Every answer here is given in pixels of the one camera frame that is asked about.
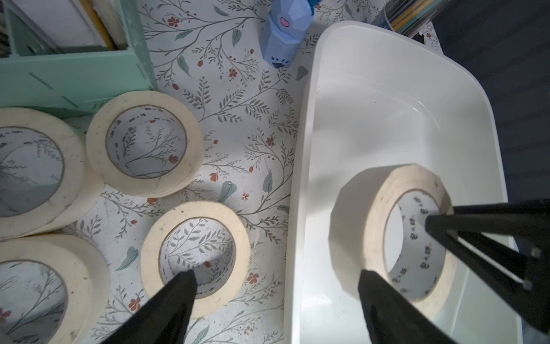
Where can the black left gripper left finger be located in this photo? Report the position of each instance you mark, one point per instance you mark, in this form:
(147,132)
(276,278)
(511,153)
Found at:
(164,318)

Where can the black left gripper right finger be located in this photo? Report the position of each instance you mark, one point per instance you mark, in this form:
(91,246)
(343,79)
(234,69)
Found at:
(391,318)

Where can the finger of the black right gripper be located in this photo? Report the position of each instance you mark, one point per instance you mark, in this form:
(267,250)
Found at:
(540,206)
(522,281)

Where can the cream masking tape roll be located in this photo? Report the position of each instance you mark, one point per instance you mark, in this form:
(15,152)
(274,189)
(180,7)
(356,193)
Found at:
(54,288)
(46,180)
(424,271)
(206,238)
(145,143)

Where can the white plastic storage box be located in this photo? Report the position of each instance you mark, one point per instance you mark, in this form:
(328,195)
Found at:
(376,98)

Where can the clear tube of coloured pencils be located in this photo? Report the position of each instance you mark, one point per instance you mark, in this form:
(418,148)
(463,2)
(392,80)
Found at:
(408,17)

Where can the mint green file organizer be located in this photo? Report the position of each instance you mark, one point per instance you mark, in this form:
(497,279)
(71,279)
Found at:
(69,58)

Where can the floral patterned table mat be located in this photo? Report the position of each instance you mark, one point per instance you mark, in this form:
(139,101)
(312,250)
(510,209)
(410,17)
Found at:
(206,54)

